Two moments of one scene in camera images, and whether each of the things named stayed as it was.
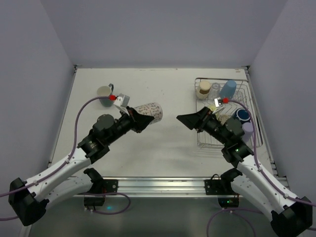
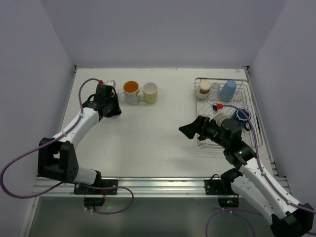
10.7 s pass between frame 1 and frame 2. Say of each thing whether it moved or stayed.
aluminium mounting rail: stayed
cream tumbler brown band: stayed
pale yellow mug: moved
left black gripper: moved
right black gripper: moved
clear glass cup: stayed
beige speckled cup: stayed
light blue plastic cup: stayed
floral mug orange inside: moved
